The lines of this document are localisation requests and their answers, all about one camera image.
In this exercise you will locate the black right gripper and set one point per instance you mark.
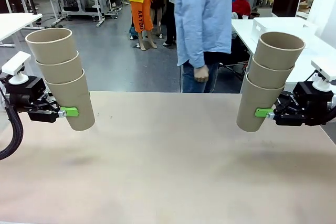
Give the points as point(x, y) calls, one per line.
point(307, 106)

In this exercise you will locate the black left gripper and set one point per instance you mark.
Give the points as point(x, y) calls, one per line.
point(29, 95)

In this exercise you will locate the tall beige paper cup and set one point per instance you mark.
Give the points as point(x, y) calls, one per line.
point(254, 103)
point(76, 98)
point(278, 53)
point(61, 73)
point(270, 78)
point(52, 51)

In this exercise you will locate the person's right forearm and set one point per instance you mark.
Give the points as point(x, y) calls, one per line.
point(195, 51)

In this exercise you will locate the person's right hand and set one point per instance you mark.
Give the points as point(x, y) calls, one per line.
point(201, 74)

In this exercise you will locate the white table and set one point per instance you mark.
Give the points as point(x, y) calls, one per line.
point(15, 23)
point(241, 28)

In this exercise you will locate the beige mannequin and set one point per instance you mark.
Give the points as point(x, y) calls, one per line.
point(143, 41)

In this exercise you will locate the red hat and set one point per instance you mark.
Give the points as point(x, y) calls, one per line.
point(241, 6)

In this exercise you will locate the orange shorts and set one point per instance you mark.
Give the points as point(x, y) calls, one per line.
point(141, 16)

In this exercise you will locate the person in light blue shirt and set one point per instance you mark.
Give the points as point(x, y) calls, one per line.
point(202, 11)

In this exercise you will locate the dark clothed mannequin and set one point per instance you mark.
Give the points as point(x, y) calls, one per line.
point(170, 11)

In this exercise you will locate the black folding frame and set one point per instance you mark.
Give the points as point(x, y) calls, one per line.
point(236, 56)

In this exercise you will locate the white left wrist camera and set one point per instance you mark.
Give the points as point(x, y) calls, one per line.
point(15, 62)

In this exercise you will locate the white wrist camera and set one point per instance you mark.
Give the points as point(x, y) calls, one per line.
point(15, 62)
point(325, 68)

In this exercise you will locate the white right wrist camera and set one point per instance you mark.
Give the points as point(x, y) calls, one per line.
point(325, 68)

